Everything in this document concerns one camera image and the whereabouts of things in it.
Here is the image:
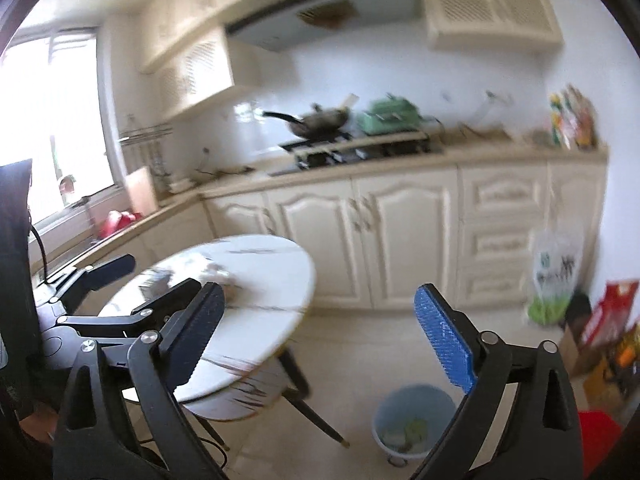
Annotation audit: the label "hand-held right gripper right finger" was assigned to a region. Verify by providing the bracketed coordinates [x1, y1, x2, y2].
[412, 282, 586, 480]

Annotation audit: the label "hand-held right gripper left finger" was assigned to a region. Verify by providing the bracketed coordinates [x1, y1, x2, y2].
[52, 282, 226, 480]

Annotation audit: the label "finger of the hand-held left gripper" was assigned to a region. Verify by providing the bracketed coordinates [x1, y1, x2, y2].
[32, 254, 137, 311]
[56, 277, 203, 342]

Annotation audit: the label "small grey packet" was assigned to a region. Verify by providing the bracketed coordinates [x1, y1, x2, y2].
[140, 270, 173, 302]

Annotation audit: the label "silver wrapper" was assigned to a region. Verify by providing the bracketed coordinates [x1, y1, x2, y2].
[197, 260, 241, 297]

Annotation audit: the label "light blue plastic bin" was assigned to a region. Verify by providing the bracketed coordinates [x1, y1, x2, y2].
[372, 385, 458, 468]

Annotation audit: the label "red plastic basket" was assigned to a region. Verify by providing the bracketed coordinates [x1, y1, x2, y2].
[97, 210, 138, 240]

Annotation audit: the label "metal faucet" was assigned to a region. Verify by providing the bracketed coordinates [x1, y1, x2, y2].
[59, 175, 98, 241]

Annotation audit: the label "cream cabinet drawer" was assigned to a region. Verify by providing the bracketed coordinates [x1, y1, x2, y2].
[460, 165, 548, 221]
[457, 262, 533, 308]
[462, 220, 541, 268]

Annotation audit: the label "wooden cutting board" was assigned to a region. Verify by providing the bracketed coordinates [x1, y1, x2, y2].
[124, 166, 160, 216]

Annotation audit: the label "round white marble table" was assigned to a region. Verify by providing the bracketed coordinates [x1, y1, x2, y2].
[97, 234, 351, 448]

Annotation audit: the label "cream base cabinets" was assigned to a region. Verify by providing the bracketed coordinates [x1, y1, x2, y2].
[30, 157, 608, 311]

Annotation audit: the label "white and green rice bag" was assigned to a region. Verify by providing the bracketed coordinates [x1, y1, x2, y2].
[522, 227, 586, 326]

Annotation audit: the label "black plastic bag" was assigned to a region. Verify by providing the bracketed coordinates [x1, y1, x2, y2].
[565, 292, 593, 330]

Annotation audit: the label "open cardboard box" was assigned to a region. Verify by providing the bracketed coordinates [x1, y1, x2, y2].
[557, 321, 608, 378]

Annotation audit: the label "window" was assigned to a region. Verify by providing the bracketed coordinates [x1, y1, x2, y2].
[0, 30, 118, 231]

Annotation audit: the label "red rice bag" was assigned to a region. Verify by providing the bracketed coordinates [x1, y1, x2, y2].
[575, 280, 640, 361]

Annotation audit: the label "red plastic stool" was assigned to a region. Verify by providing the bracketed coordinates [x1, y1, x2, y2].
[577, 410, 623, 478]

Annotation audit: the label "black gas stove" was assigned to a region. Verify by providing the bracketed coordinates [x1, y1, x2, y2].
[270, 130, 443, 177]

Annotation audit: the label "black induction cooker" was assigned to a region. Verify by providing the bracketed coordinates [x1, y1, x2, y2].
[280, 132, 353, 155]

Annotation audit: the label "green electric cooker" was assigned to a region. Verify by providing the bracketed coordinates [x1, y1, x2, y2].
[357, 94, 426, 136]

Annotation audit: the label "black wok with lid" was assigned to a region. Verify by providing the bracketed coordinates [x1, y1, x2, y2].
[262, 102, 351, 141]

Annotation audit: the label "group of condiment bottles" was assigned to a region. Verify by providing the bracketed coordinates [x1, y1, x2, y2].
[547, 85, 598, 151]

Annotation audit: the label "grey range hood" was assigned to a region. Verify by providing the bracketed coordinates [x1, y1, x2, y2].
[225, 0, 426, 53]

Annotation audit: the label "black charger cable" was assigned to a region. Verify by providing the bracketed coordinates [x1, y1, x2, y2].
[192, 147, 253, 182]

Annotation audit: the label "metal wall utensil rack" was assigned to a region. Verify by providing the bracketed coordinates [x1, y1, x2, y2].
[118, 115, 173, 181]

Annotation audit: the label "lattice-door wall cabinet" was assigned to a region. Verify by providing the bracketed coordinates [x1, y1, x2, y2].
[155, 27, 236, 121]
[407, 0, 566, 52]

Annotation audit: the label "cream upper wall cabinets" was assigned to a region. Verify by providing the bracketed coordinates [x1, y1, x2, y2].
[137, 0, 416, 73]

